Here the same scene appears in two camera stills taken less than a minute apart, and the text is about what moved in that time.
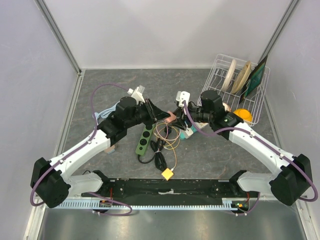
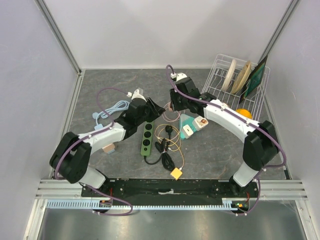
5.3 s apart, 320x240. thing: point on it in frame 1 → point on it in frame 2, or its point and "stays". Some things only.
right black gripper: [180, 121] → [173, 94]
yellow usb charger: [167, 174] → [176, 173]
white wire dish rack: [242, 84] stays
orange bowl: [244, 114] stays
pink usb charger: [171, 118] → [170, 109]
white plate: [228, 75] stays
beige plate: [244, 74] stays
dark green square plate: [254, 80] stays
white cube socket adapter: [200, 125] stays
